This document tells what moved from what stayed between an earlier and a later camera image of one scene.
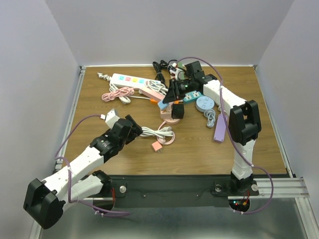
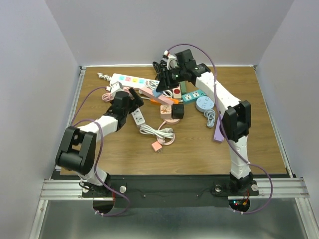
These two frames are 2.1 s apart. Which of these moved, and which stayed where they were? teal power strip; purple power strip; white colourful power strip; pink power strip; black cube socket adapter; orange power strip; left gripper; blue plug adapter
Moved: blue plug adapter; left gripper
Stayed: white colourful power strip; teal power strip; black cube socket adapter; purple power strip; orange power strip; pink power strip
